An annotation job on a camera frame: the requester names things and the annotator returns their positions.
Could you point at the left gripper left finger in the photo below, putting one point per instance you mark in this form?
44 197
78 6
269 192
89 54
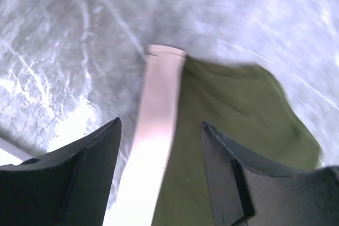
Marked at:
68 186

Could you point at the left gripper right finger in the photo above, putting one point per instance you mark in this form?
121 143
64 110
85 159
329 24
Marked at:
248 189

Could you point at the olive green underwear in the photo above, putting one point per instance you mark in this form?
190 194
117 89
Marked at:
164 181

